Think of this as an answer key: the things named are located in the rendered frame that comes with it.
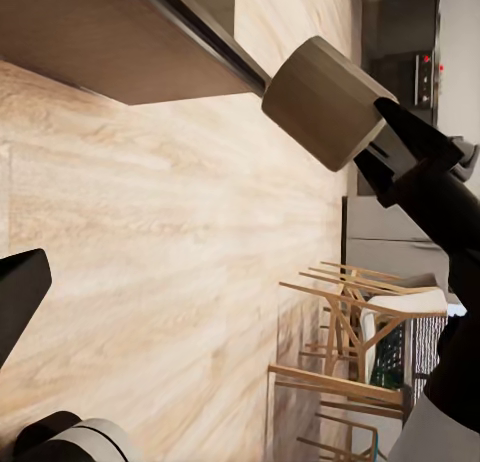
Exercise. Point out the fixed window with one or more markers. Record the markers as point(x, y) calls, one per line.
point(388, 369)

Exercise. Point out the pillar candle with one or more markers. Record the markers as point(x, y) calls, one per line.
point(326, 103)

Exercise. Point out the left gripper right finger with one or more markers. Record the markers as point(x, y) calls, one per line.
point(464, 280)

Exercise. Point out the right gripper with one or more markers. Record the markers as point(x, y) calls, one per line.
point(439, 203)

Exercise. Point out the oven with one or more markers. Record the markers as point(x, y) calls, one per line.
point(409, 77)

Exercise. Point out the fridge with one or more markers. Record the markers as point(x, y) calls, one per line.
point(387, 240)

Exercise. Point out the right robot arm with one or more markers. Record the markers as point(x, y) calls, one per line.
point(444, 425)

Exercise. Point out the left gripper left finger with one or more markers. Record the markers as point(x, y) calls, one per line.
point(25, 279)

